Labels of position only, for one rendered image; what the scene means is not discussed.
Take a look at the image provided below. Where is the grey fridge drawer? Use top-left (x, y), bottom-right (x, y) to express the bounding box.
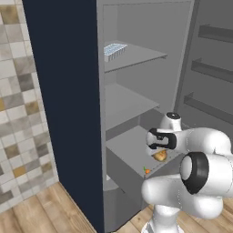
top-left (105, 125), bottom-right (187, 211)

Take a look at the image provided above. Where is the dark navy fridge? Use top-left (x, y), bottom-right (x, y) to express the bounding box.
top-left (21, 0), bottom-right (196, 233)

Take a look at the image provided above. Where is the brown potato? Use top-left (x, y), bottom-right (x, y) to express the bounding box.
top-left (152, 149), bottom-right (168, 163)

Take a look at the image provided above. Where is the grey fridge door shelf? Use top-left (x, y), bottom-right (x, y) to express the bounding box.
top-left (190, 57), bottom-right (233, 84)
top-left (183, 91), bottom-right (233, 126)
top-left (198, 24), bottom-right (233, 44)

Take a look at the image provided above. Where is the grey fridge door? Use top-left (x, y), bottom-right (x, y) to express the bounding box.
top-left (173, 0), bottom-right (233, 146)

